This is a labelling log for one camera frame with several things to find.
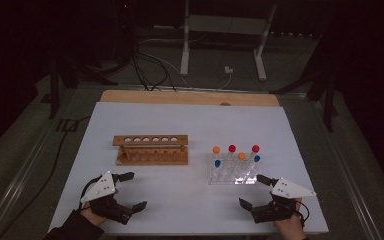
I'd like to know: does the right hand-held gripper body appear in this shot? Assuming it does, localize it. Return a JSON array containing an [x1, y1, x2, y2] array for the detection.
[[251, 177, 317, 224]]

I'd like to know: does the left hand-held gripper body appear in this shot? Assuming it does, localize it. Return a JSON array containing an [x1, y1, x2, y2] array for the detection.
[[79, 170, 135, 226]]

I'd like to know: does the clear plastic test tube rack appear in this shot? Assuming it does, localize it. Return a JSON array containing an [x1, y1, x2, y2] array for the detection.
[[207, 151, 262, 186]]

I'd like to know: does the wooden test tube rack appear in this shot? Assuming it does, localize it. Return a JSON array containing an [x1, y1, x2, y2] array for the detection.
[[112, 134, 190, 167]]

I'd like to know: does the red cap test tube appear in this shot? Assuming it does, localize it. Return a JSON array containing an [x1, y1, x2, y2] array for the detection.
[[249, 144, 261, 168], [227, 144, 238, 168]]

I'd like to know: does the orange cap test tube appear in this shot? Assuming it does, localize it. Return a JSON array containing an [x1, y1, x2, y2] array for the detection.
[[212, 145, 222, 169], [237, 151, 247, 175]]

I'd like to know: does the person's left hand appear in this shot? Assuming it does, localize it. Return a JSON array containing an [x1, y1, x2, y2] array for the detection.
[[79, 204, 109, 228]]

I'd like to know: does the person's right hand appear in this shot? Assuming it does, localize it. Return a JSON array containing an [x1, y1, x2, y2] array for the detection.
[[274, 198, 306, 240]]

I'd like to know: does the white table sheet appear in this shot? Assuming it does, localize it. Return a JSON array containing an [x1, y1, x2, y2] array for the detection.
[[48, 101, 329, 236]]

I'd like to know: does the black stand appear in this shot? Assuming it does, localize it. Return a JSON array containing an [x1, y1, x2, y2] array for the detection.
[[48, 56, 118, 120], [269, 66, 339, 133]]

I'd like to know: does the white metal stand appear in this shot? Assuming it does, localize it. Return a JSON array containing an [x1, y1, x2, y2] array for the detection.
[[179, 0, 278, 82]]

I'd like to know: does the left hand-held gripper cable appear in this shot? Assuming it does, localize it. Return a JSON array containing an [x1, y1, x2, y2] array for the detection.
[[79, 181, 96, 209]]

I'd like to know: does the hand-held gripper cable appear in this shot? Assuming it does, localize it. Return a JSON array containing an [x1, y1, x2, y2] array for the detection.
[[296, 199, 311, 228], [79, 181, 96, 209]]

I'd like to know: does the right hand-held gripper cable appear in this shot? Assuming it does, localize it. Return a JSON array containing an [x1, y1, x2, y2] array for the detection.
[[296, 199, 311, 228]]

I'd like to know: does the black floor cable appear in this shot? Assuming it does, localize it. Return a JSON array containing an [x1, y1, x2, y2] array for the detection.
[[0, 115, 91, 240]]

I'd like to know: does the grey metal rail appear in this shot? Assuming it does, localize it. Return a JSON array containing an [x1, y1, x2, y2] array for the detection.
[[313, 99, 383, 240], [0, 133, 56, 240]]

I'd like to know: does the black floor bracket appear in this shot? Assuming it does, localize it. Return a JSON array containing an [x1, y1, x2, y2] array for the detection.
[[56, 118, 80, 133]]

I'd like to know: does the black cable bundle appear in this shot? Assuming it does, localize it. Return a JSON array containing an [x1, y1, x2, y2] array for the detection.
[[113, 0, 178, 92]]

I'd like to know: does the white cable with plug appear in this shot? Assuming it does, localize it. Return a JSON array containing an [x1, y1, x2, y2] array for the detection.
[[139, 38, 234, 91]]

